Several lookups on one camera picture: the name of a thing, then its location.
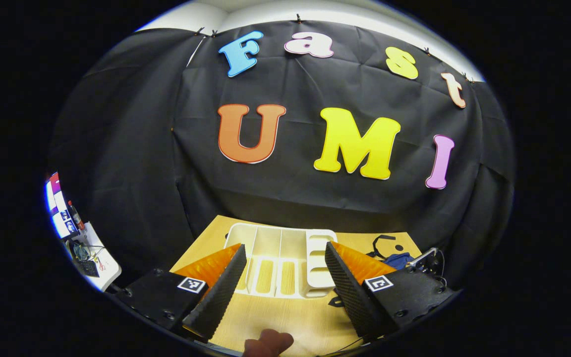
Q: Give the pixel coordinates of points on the black keyboard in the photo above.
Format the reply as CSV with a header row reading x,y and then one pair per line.
x,y
88,268

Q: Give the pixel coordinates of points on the cream plastic bookshelf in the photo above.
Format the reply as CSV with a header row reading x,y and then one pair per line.
x,y
280,248

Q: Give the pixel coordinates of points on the red bottle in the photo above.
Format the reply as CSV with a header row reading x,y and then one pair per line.
x,y
75,215

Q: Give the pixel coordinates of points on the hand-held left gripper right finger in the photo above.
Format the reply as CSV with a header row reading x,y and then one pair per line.
x,y
352,302

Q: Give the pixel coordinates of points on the white desk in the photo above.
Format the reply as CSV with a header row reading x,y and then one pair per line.
x,y
109,267

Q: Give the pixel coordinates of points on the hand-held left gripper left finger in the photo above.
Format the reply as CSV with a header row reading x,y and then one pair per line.
x,y
221,297

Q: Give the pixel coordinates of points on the computer monitor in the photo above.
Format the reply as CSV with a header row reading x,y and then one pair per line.
x,y
60,218

